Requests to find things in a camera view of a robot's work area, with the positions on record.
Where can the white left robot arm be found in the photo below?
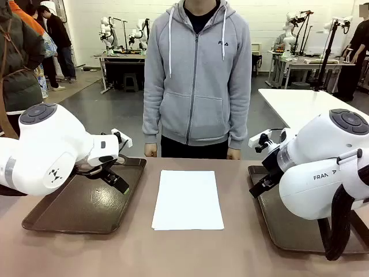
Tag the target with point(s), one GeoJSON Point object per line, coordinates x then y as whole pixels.
{"type": "Point", "coordinates": [43, 138]}

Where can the person in plaid shirt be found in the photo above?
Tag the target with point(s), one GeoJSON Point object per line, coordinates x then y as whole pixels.
{"type": "Point", "coordinates": [279, 43]}

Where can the grey-sleeved right forearm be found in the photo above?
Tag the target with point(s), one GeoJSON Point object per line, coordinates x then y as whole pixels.
{"type": "Point", "coordinates": [151, 121]}

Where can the black camera tripod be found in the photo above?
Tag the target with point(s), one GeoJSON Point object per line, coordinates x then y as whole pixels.
{"type": "Point", "coordinates": [325, 57]}

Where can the person's left hand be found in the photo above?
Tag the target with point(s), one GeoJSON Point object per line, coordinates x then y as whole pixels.
{"type": "Point", "coordinates": [234, 154]}

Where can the beige box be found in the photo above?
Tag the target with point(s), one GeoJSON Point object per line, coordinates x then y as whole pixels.
{"type": "Point", "coordinates": [256, 49]}

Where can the person in black jacket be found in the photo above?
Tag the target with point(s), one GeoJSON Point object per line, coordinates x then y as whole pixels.
{"type": "Point", "coordinates": [59, 34]}

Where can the dark plastic stool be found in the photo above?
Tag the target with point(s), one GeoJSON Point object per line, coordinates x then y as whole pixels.
{"type": "Point", "coordinates": [131, 82]}

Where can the brown plastic serving tray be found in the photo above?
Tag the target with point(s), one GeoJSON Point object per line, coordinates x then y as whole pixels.
{"type": "Point", "coordinates": [86, 207]}
{"type": "Point", "coordinates": [288, 231]}

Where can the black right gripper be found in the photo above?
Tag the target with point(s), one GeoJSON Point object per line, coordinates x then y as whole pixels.
{"type": "Point", "coordinates": [274, 161]}

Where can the grey-sleeved left forearm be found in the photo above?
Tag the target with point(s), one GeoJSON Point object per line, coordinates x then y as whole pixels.
{"type": "Point", "coordinates": [240, 124]}

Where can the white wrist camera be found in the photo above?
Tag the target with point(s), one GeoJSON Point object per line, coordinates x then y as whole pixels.
{"type": "Point", "coordinates": [125, 140]}
{"type": "Point", "coordinates": [259, 138]}

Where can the person's right hand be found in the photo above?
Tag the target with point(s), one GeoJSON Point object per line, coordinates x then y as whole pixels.
{"type": "Point", "coordinates": [150, 150]}

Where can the white A4 paper stack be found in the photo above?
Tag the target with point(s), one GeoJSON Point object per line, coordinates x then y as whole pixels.
{"type": "Point", "coordinates": [187, 202]}

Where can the grey background workbench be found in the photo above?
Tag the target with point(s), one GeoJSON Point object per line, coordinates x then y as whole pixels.
{"type": "Point", "coordinates": [305, 62]}
{"type": "Point", "coordinates": [121, 56]}

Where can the person in orange hoodie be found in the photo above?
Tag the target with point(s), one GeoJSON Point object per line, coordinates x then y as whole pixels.
{"type": "Point", "coordinates": [29, 18]}

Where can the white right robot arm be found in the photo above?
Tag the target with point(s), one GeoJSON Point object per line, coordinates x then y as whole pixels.
{"type": "Point", "coordinates": [311, 184]}

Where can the white rounded table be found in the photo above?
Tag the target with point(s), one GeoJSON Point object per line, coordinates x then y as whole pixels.
{"type": "Point", "coordinates": [288, 104]}

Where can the person in grey hoodie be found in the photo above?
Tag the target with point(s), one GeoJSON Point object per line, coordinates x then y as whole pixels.
{"type": "Point", "coordinates": [196, 86]}

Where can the person in black clothes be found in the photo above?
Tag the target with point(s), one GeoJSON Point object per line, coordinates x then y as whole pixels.
{"type": "Point", "coordinates": [357, 43]}

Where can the black thin lamp stand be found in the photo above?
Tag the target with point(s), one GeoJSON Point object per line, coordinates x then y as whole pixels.
{"type": "Point", "coordinates": [124, 34]}

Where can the grey round stool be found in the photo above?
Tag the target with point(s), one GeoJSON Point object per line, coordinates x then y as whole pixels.
{"type": "Point", "coordinates": [299, 85]}

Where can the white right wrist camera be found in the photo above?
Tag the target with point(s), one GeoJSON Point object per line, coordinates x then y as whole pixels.
{"type": "Point", "coordinates": [259, 138]}

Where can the small white stand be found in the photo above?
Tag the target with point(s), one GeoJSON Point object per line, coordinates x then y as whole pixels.
{"type": "Point", "coordinates": [348, 56]}

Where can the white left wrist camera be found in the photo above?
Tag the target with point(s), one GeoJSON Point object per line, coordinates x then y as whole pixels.
{"type": "Point", "coordinates": [125, 140]}

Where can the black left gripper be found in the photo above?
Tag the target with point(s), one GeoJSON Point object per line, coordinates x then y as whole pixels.
{"type": "Point", "coordinates": [98, 166]}

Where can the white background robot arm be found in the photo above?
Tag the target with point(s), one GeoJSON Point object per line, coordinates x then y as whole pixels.
{"type": "Point", "coordinates": [288, 29]}
{"type": "Point", "coordinates": [343, 20]}
{"type": "Point", "coordinates": [138, 33]}
{"type": "Point", "coordinates": [105, 29]}

